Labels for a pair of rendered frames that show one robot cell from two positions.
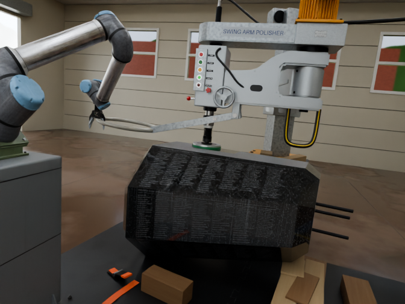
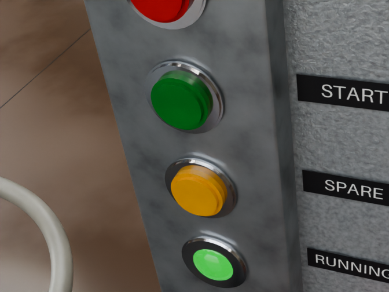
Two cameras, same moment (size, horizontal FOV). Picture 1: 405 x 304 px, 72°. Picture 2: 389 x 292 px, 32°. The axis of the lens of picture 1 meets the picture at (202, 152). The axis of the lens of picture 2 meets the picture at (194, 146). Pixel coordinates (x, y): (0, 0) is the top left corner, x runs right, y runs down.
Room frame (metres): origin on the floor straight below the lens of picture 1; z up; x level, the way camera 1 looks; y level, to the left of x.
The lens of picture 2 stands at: (1.78, -0.01, 1.62)
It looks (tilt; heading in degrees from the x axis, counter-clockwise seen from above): 38 degrees down; 18
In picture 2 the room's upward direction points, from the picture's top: 10 degrees counter-clockwise
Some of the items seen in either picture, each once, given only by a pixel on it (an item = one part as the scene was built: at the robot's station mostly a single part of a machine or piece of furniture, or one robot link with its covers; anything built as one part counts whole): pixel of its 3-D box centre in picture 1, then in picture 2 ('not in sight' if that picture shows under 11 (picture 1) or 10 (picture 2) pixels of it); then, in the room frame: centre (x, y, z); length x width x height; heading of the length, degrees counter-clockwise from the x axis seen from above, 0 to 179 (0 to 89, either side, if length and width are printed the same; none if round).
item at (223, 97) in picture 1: (224, 97); not in sight; (1.97, -0.12, 1.24); 0.15 x 0.10 x 0.15; 78
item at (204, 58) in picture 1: (200, 70); (212, 168); (2.02, 0.07, 1.42); 0.08 x 0.03 x 0.28; 78
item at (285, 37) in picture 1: (266, 39); not in sight; (2.04, -0.37, 1.66); 0.96 x 0.25 x 0.17; 78
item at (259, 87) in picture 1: (266, 86); not in sight; (2.02, -0.41, 1.35); 0.74 x 0.23 x 0.49; 78
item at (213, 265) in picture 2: not in sight; (215, 261); (2.00, 0.07, 1.37); 0.02 x 0.01 x 0.02; 78
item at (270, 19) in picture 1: (276, 19); not in sight; (2.69, -0.55, 2.00); 0.20 x 0.18 x 0.15; 159
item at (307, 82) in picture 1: (307, 83); not in sight; (1.98, -0.67, 1.39); 0.19 x 0.19 x 0.20
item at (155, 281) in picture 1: (166, 285); not in sight; (1.56, 0.14, 0.07); 0.30 x 0.12 x 0.12; 63
